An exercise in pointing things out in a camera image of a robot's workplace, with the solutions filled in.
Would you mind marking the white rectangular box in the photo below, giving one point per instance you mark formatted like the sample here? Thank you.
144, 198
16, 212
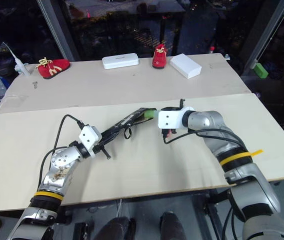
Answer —
185, 65

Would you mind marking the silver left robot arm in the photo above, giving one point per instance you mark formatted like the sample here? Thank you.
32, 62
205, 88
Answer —
61, 160

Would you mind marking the red shoe with yellow laces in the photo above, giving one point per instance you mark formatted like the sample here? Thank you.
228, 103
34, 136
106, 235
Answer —
52, 67
159, 58

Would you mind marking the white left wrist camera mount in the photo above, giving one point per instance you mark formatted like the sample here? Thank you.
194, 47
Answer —
89, 136

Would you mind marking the dark rounded shape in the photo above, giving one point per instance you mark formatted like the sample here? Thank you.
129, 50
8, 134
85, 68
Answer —
171, 226
118, 228

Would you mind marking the white rounded case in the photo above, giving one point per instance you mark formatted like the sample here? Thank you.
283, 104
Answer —
120, 60

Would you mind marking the red capped bottle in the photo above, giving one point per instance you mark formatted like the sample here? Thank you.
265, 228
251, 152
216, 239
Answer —
212, 50

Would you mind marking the yellow zip tie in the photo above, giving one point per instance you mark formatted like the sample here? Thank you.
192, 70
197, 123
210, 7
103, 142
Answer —
242, 155

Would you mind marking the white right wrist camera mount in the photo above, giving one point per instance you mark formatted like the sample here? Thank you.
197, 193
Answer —
170, 120

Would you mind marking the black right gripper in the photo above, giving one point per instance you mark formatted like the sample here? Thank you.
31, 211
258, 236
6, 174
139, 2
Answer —
169, 131

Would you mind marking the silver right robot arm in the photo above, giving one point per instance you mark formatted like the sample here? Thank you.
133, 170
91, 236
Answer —
234, 147

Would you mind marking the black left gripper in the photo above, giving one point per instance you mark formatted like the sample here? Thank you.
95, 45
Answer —
97, 150

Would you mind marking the grey metal window post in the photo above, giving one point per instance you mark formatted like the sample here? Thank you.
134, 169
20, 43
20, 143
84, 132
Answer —
264, 35
56, 30

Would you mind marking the small green block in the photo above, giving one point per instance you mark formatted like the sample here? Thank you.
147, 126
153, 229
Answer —
149, 114

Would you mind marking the black grid pouch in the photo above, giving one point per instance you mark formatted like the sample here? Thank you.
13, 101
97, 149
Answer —
129, 121

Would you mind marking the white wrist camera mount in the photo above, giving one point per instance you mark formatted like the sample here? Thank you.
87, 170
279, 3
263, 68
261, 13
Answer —
170, 120
89, 136

